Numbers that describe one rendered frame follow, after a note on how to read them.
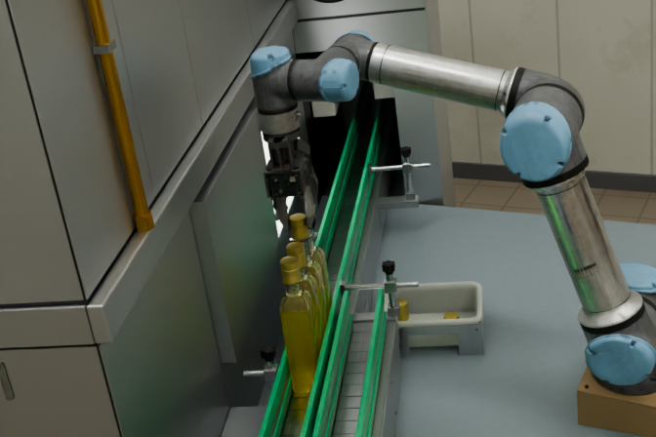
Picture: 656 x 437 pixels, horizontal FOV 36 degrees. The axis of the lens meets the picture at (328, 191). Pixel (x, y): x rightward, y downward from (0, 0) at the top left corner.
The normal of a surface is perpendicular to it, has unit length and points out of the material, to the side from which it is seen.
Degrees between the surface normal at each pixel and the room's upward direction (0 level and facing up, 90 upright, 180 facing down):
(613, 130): 90
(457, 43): 90
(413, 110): 90
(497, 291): 0
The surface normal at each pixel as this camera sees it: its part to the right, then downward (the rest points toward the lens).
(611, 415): -0.44, 0.42
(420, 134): -0.13, 0.42
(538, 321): -0.13, -0.91
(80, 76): 0.98, -0.07
